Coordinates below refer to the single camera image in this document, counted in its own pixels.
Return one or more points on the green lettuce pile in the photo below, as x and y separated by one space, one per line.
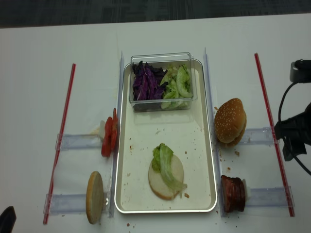
177 86

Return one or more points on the red tomato slices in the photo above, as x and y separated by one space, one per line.
111 133

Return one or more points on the clear plastic salad container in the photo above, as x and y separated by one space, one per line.
163 61

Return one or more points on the left red strip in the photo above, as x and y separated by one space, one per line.
61 131

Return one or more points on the lower left clear holder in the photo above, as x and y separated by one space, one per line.
65 204

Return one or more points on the sesame burger buns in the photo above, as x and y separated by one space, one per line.
230 122

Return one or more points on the brown meat patties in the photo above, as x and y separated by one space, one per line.
233 193

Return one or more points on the right clear vertical rail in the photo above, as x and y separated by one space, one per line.
215 149

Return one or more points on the right red strip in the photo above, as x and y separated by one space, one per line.
276 144

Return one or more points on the left clear vertical rail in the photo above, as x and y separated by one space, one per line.
116 148

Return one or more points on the clear vertical rail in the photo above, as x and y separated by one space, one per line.
116 148
215 149

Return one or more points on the clear holder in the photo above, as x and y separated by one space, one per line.
269 197
65 204
258 136
77 141

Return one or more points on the white pusher behind patties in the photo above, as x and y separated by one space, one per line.
246 190

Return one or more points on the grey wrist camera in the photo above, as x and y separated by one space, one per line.
300 71

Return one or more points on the black object at corner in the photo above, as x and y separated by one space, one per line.
7 220

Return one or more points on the white pusher behind tomatoes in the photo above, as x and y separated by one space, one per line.
101 132

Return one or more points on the flat bun slice on tray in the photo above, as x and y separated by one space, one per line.
157 184

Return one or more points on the lower right clear holder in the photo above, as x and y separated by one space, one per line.
269 197

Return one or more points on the red strip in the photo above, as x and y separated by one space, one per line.
276 144
61 131

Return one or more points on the green lettuce leaf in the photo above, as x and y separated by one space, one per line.
162 163

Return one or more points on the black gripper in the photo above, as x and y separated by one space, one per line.
296 132

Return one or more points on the upright bun slice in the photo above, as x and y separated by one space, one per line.
94 197

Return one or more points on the cream metal tray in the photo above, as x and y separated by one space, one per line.
186 132

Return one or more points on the upper right clear holder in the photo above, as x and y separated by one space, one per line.
258 136

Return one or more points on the purple cabbage leaves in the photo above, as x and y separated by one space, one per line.
148 82

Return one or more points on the upper left clear holder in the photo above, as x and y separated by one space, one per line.
77 141

